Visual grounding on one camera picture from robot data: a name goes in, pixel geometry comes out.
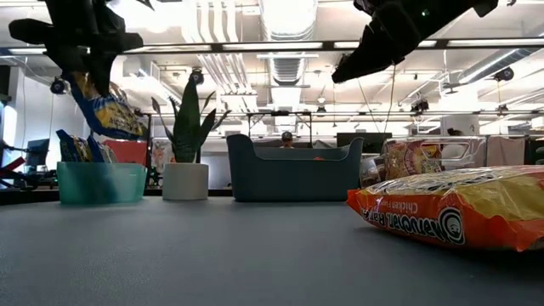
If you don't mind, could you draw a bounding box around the grey-blue plastic bin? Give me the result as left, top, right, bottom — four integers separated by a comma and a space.
226, 133, 366, 203

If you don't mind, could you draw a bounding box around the small tilted monitor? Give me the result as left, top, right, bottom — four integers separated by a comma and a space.
25, 139, 51, 169

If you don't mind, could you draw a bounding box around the red board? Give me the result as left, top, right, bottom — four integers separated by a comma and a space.
104, 139, 150, 167

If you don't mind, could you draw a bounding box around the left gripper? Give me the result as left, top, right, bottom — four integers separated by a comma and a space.
8, 17, 144, 98

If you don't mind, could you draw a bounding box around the person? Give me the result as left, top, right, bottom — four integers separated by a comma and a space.
280, 130, 297, 150

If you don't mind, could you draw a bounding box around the white cabinet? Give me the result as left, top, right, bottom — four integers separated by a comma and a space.
440, 115, 481, 138

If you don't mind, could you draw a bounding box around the teal plastic bin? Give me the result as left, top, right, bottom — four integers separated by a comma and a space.
56, 161, 149, 205

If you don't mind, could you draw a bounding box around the clear plastic bin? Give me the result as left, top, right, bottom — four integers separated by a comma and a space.
360, 135, 489, 188

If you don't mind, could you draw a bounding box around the snake plant in white pot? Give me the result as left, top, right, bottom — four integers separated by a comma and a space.
150, 77, 233, 201

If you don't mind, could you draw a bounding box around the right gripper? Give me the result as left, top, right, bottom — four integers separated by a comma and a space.
331, 0, 477, 84

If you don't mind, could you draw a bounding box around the pink hanging cloth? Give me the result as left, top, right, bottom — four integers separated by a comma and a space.
486, 136, 528, 167

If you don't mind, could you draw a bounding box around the orange chicken ramen pack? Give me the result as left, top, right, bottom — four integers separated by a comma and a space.
346, 164, 544, 252

